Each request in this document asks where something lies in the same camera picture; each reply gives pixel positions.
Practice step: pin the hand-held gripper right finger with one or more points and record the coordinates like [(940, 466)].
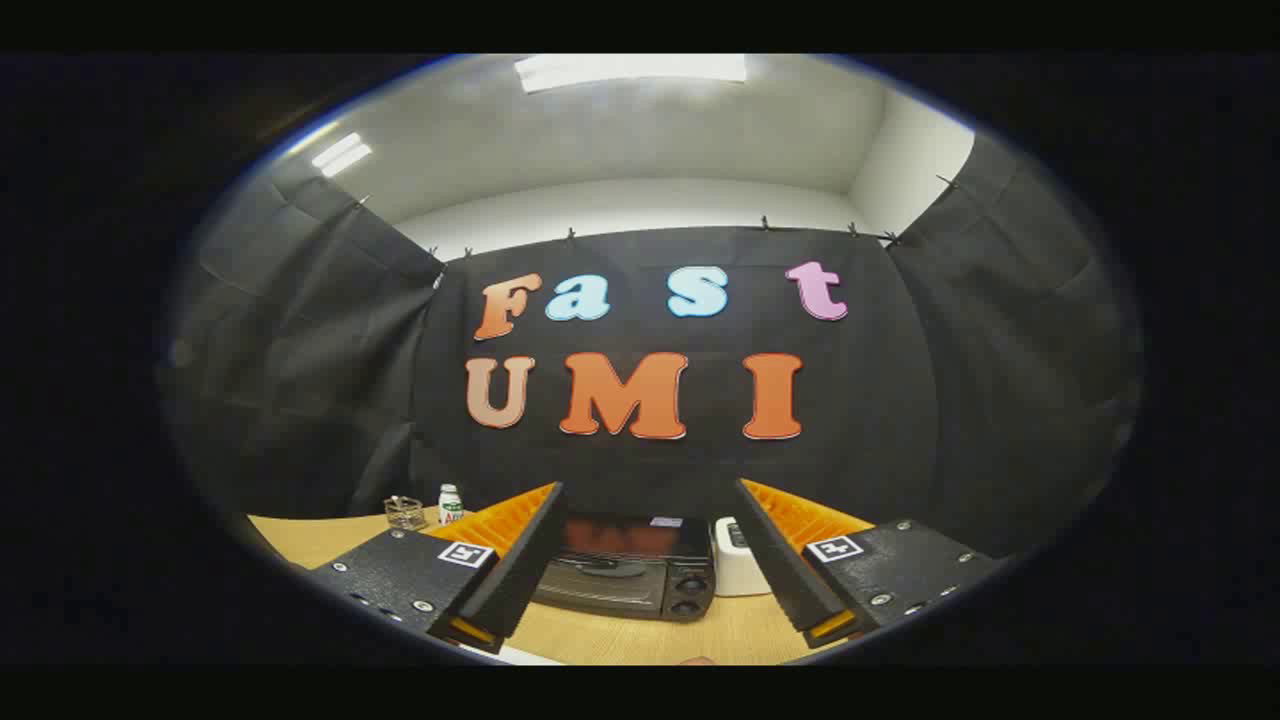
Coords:
[(780, 570)]

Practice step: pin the white bread toaster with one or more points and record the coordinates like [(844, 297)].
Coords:
[(735, 570)]

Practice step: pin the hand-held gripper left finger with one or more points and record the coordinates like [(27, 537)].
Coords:
[(525, 575)]

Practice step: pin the large ceiling light panel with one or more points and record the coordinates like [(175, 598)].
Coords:
[(630, 70)]

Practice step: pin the small ceiling light panel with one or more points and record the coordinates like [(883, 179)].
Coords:
[(342, 155)]

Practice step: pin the black toaster oven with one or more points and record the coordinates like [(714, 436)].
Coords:
[(620, 590)]

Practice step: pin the white bottle green label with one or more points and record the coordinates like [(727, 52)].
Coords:
[(450, 505)]

